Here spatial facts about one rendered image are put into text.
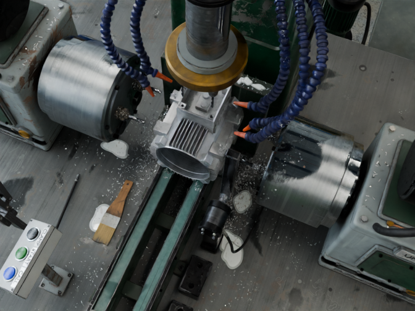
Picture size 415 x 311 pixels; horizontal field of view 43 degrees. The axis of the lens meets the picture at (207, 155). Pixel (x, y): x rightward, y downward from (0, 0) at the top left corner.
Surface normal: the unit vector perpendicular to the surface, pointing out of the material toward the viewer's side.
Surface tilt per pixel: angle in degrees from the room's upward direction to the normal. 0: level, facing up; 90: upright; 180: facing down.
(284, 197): 66
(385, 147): 0
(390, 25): 0
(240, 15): 90
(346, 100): 0
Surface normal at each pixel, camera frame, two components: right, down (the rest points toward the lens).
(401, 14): 0.03, -0.42
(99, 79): -0.06, -0.22
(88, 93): -0.21, 0.14
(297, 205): -0.36, 0.63
